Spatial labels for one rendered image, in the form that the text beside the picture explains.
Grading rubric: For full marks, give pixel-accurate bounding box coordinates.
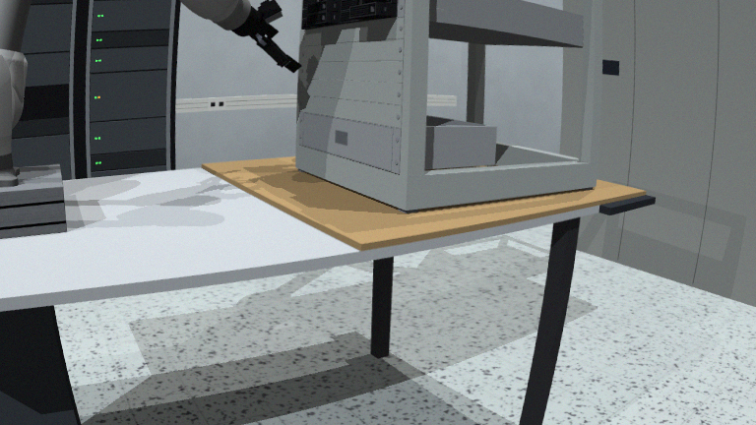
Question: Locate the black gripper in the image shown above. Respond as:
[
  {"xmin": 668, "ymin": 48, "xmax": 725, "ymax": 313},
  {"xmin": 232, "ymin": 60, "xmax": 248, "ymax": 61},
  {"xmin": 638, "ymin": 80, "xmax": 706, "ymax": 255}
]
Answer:
[{"xmin": 232, "ymin": 6, "xmax": 301, "ymax": 73}]

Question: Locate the tan flat wooden board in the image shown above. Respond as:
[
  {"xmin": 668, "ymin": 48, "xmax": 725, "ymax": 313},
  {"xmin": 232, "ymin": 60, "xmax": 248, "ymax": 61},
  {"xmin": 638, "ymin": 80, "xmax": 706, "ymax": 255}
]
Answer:
[{"xmin": 202, "ymin": 156, "xmax": 647, "ymax": 251}]

